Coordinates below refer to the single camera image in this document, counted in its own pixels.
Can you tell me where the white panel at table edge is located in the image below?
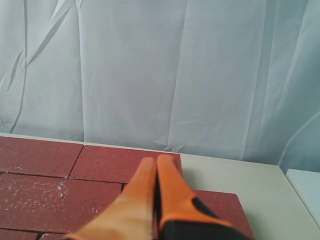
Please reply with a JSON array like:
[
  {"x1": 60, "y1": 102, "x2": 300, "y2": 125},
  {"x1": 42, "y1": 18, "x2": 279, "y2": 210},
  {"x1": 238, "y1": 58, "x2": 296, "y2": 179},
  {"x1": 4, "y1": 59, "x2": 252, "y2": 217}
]
[{"x1": 286, "y1": 169, "x2": 320, "y2": 227}]

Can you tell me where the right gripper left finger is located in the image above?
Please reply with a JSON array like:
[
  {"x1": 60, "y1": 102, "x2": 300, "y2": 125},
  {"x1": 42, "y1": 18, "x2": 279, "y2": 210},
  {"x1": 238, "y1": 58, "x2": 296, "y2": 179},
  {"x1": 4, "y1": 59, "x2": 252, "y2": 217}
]
[{"x1": 64, "y1": 157, "x2": 157, "y2": 240}]

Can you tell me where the pale blue backdrop cloth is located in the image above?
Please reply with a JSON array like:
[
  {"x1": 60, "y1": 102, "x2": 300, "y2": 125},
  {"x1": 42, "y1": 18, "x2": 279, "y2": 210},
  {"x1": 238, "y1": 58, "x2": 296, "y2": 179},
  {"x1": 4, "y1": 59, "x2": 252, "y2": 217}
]
[{"x1": 0, "y1": 0, "x2": 320, "y2": 172}]

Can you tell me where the right second row red brick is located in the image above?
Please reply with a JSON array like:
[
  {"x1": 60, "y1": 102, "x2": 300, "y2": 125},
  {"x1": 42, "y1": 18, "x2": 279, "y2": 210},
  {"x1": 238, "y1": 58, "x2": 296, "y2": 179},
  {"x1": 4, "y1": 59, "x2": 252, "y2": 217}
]
[{"x1": 193, "y1": 190, "x2": 255, "y2": 240}]

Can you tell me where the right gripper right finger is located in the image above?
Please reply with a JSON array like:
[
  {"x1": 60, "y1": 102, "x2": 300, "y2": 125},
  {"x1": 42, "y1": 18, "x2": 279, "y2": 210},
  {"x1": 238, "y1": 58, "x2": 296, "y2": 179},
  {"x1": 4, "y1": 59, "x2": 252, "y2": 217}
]
[{"x1": 156, "y1": 154, "x2": 249, "y2": 240}]

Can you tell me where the third row red brick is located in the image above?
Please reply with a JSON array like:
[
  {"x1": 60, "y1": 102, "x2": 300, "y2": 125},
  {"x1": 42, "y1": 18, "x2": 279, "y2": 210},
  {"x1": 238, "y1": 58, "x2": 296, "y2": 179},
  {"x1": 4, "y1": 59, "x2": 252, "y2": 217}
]
[{"x1": 39, "y1": 233, "x2": 65, "y2": 240}]

